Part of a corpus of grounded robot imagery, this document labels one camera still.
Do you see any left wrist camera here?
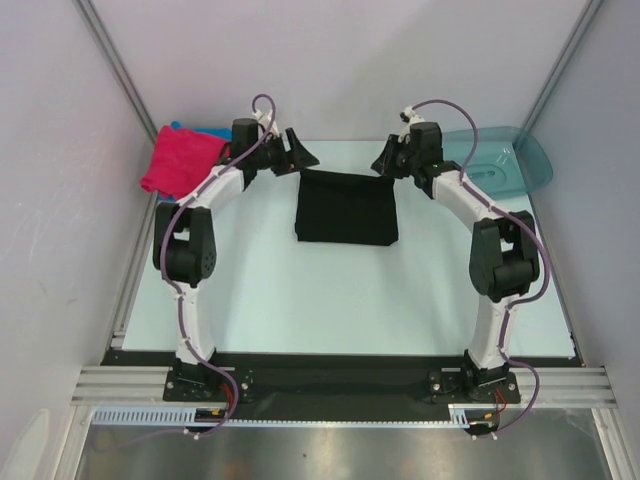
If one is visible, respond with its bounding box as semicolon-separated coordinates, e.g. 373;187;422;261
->
252;109;278;135

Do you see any left white cable duct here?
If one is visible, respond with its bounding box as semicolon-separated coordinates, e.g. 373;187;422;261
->
93;406;227;427

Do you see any black t shirt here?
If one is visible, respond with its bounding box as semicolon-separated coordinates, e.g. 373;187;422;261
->
294;170;399;247

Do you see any right aluminium corner post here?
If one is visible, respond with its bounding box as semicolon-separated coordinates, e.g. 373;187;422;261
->
521;0;607;131

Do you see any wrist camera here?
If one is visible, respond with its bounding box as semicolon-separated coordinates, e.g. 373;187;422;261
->
252;109;278;135
399;106;425;138

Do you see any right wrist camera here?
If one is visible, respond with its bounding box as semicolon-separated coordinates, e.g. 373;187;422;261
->
399;106;425;138

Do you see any left aluminium corner post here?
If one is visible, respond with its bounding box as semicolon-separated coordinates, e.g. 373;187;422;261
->
72;0;158;143

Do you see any right white cable duct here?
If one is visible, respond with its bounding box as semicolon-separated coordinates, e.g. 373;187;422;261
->
448;403;506;427

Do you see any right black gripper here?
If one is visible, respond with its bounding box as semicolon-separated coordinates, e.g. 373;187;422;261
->
372;134;421;180

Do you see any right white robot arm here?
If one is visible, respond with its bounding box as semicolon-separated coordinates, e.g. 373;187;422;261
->
371;120;541;401

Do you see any pink folded t shirt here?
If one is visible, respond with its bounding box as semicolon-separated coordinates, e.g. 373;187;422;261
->
139;124;232;200

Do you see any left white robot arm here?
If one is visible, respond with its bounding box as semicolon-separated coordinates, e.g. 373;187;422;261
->
153;114;320;400

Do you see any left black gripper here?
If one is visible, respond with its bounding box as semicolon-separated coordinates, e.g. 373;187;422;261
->
251;129;319;178

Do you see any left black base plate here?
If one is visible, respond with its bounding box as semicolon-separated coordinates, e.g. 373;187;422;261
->
162;365;257;403

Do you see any blue folded t shirt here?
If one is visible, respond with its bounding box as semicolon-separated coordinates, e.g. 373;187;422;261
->
158;120;234;201

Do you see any white cable duct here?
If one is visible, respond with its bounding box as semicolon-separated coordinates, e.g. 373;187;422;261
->
448;403;506;427
93;406;227;427

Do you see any teal plastic bin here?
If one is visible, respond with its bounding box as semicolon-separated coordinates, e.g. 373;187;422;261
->
466;126;553;200

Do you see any aluminium corner post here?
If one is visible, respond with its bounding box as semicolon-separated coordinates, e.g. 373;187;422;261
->
521;0;607;131
72;0;158;143

